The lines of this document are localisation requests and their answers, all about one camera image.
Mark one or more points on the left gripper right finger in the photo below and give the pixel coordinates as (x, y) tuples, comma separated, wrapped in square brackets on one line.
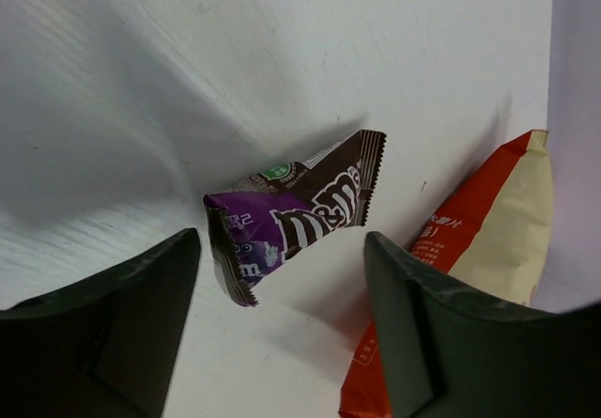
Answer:
[(451, 350)]

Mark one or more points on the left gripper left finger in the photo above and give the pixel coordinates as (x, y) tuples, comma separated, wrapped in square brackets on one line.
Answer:
[(105, 346)]

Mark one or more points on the orange chips bag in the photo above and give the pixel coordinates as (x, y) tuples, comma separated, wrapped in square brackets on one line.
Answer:
[(492, 234)]

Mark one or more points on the purple M&M's packet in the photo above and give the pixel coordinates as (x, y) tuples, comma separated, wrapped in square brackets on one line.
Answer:
[(266, 219)]

